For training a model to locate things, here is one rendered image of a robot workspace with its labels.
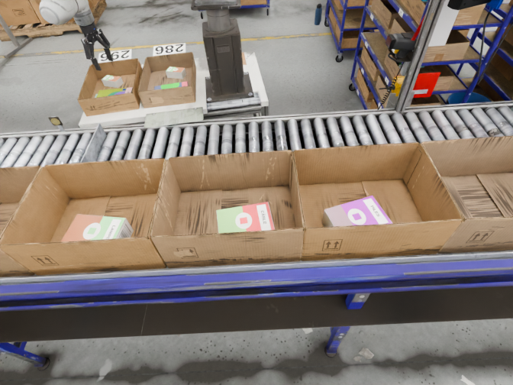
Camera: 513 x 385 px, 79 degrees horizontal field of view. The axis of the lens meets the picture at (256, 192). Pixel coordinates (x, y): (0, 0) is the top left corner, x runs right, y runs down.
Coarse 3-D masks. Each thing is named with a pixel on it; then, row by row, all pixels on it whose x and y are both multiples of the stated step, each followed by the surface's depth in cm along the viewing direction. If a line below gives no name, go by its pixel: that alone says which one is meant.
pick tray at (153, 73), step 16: (144, 64) 178; (160, 64) 188; (176, 64) 189; (192, 64) 174; (144, 80) 174; (160, 80) 183; (176, 80) 182; (192, 80) 166; (144, 96) 161; (160, 96) 162; (176, 96) 164; (192, 96) 165
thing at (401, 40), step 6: (390, 36) 132; (396, 36) 131; (402, 36) 131; (408, 36) 131; (390, 42) 131; (396, 42) 131; (402, 42) 131; (408, 42) 131; (414, 42) 131; (390, 48) 133; (396, 48) 133; (402, 48) 133; (408, 48) 133; (396, 54) 137; (402, 54) 136
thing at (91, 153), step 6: (96, 132) 147; (102, 132) 153; (96, 138) 147; (102, 138) 152; (90, 144) 141; (96, 144) 146; (102, 144) 152; (90, 150) 141; (96, 150) 146; (84, 156) 136; (90, 156) 140; (96, 156) 146
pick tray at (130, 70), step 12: (120, 60) 183; (132, 60) 184; (96, 72) 185; (108, 72) 186; (120, 72) 188; (132, 72) 189; (84, 84) 168; (96, 84) 184; (132, 84) 182; (84, 96) 166; (108, 96) 158; (120, 96) 159; (132, 96) 160; (84, 108) 161; (96, 108) 162; (108, 108) 163; (120, 108) 165; (132, 108) 166
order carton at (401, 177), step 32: (320, 160) 99; (352, 160) 99; (384, 160) 100; (416, 160) 96; (320, 192) 104; (352, 192) 104; (384, 192) 103; (416, 192) 98; (448, 192) 81; (320, 224) 96; (384, 224) 76; (416, 224) 76; (448, 224) 77; (320, 256) 88; (352, 256) 88; (384, 256) 89
